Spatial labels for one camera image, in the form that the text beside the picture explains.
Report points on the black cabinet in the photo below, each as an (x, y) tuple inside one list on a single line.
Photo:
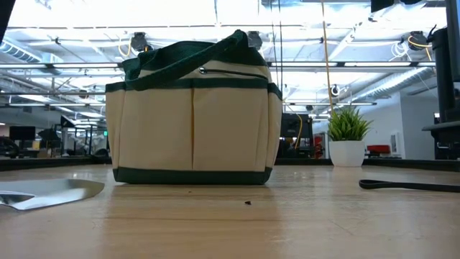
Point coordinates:
[(294, 133)]

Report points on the cream and green canvas bag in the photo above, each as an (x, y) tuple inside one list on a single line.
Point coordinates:
[(154, 129)]

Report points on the computer monitor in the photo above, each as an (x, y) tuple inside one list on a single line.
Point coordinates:
[(443, 72)]

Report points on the artificial plant white pot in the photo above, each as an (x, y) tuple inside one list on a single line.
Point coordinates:
[(346, 153)]

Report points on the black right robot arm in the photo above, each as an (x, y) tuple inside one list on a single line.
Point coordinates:
[(381, 4)]

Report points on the black desk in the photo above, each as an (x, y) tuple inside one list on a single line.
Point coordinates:
[(445, 135)]

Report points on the red cabinet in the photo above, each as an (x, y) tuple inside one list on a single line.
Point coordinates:
[(378, 149)]

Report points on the black aluminium table frame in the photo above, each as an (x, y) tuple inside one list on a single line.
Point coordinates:
[(36, 163)]

